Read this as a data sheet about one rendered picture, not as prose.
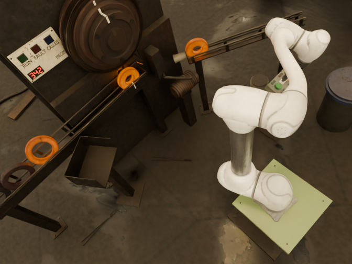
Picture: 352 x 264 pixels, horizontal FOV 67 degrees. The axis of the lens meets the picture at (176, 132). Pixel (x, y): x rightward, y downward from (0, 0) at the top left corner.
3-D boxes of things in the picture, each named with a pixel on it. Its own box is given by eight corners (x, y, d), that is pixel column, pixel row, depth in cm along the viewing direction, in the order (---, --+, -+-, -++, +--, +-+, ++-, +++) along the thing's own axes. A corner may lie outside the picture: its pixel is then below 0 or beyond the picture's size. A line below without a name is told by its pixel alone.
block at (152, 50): (151, 74, 201) (141, 50, 181) (158, 68, 203) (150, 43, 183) (160, 80, 196) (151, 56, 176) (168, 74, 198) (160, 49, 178)
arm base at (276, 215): (303, 195, 152) (305, 193, 148) (276, 222, 148) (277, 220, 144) (276, 174, 162) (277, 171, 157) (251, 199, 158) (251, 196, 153)
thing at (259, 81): (245, 122, 228) (246, 81, 185) (254, 113, 231) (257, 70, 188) (256, 130, 222) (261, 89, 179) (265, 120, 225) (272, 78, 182)
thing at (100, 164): (113, 210, 211) (63, 176, 151) (122, 178, 224) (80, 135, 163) (136, 214, 206) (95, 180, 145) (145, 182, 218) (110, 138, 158)
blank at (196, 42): (195, 59, 195) (196, 62, 193) (180, 48, 185) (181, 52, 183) (211, 44, 186) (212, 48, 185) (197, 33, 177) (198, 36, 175)
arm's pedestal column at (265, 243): (312, 216, 181) (324, 202, 155) (274, 261, 172) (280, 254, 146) (263, 177, 201) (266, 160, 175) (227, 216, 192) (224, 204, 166)
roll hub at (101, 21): (102, 70, 152) (78, 29, 128) (139, 41, 158) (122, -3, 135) (108, 75, 149) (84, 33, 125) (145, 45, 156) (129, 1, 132)
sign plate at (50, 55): (30, 81, 146) (6, 56, 131) (68, 53, 152) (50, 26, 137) (32, 83, 145) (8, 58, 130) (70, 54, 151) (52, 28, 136)
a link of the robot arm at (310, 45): (319, 52, 136) (296, 39, 138) (339, 32, 121) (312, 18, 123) (311, 67, 133) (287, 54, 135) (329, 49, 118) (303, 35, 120)
